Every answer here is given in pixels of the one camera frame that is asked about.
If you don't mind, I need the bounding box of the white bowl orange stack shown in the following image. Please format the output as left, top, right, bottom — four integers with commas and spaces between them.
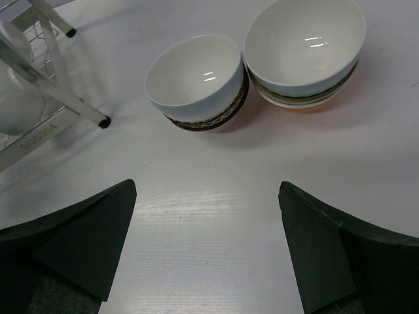
244, 0, 366, 98

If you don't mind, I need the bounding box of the mint bowl gold rim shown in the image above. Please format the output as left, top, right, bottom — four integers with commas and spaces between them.
248, 61, 358, 105

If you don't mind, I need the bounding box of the white bowl front stack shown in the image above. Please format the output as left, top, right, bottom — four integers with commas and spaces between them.
1, 61, 45, 135

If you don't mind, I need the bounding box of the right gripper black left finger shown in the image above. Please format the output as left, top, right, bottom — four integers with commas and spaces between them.
1, 179, 136, 313

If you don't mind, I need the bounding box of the stainless steel dish rack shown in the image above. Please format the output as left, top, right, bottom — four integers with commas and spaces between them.
1, 1, 111, 170

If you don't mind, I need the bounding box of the white orange bottom bowl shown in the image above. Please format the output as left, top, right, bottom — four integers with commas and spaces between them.
252, 78, 350, 113

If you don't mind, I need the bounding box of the white bowl brown pattern stack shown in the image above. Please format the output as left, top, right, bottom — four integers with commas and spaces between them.
144, 34, 249, 132

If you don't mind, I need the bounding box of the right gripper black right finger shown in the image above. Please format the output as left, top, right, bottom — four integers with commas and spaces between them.
278, 182, 418, 313

